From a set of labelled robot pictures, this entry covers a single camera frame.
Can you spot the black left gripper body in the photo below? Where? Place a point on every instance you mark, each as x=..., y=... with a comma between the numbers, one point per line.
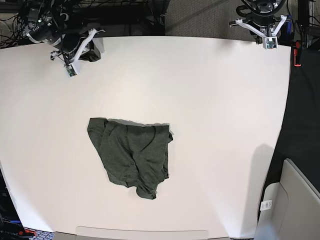
x=262, y=23

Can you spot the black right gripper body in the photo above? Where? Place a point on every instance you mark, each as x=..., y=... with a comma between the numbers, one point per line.
x=71, y=42

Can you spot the dark green long-sleeve shirt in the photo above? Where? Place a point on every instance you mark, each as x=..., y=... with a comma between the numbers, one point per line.
x=132, y=155

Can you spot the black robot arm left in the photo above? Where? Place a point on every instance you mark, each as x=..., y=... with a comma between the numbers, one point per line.
x=262, y=8

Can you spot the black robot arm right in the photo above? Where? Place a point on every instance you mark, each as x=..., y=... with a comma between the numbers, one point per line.
x=56, y=23

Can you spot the orange black clamp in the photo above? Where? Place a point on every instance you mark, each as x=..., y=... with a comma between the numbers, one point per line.
x=297, y=52

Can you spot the red black tool bottom-left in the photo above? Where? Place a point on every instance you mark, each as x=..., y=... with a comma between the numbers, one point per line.
x=27, y=234

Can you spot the grey plastic bin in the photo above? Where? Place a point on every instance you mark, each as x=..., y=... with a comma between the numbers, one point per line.
x=290, y=209

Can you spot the blue handled tool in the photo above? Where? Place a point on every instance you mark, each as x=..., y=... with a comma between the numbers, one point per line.
x=289, y=24

